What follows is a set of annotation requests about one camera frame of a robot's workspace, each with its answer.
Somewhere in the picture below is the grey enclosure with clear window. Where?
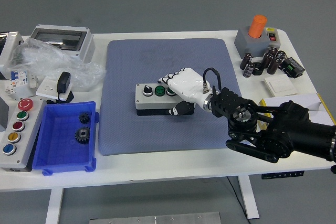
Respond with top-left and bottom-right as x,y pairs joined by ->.
29,24 -> 95,63

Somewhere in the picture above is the black table control panel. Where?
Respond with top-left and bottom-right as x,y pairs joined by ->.
261,170 -> 305,180

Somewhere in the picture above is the black module with green terminal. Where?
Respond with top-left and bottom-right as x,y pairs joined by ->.
279,56 -> 306,79

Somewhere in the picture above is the white and yellow booklet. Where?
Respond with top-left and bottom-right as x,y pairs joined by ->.
258,93 -> 336,127

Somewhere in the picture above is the small black block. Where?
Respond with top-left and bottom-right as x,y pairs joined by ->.
64,90 -> 76,103

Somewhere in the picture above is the black ring coil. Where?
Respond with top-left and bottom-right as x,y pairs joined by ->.
252,62 -> 265,76

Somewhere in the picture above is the blue plastic bin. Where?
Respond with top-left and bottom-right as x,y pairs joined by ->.
33,100 -> 100,176

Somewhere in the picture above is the white wall socket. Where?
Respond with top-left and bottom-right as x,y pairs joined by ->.
35,76 -> 69,98

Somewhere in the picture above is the small black gear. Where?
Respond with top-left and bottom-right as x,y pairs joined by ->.
78,112 -> 92,124

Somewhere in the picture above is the black power adapter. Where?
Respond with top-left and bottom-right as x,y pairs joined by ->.
56,71 -> 72,101

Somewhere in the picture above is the grey box corner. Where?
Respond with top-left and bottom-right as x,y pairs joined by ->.
0,97 -> 8,133

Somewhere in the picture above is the clear plastic bag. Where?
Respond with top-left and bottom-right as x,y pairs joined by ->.
6,37 -> 107,90

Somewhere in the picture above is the grey metal plate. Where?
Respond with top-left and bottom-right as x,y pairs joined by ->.
89,211 -> 221,224

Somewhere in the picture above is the grey five-button control box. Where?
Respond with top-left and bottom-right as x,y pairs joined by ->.
0,97 -> 47,173

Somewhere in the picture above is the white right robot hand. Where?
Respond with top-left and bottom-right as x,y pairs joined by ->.
157,68 -> 213,116

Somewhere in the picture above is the white circuit breaker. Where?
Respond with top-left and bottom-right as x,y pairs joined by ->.
4,69 -> 30,95

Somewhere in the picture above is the grey switch box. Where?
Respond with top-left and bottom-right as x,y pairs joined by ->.
234,27 -> 281,58

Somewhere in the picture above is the large black gear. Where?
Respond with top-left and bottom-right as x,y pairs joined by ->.
74,126 -> 91,145

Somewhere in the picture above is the orange cylinder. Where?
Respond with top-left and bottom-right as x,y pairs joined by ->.
248,14 -> 268,38

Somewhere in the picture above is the blue-grey table mat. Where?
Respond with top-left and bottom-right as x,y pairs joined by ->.
98,38 -> 251,156

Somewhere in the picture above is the white box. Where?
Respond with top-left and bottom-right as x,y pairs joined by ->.
0,31 -> 25,77

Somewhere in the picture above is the grey four-button control box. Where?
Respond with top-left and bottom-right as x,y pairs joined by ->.
134,83 -> 196,116

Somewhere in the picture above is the white wall switch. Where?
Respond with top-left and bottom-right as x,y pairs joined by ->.
264,73 -> 299,97

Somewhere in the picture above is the white table leg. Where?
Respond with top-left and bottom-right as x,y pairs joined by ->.
45,187 -> 65,224
237,175 -> 260,220

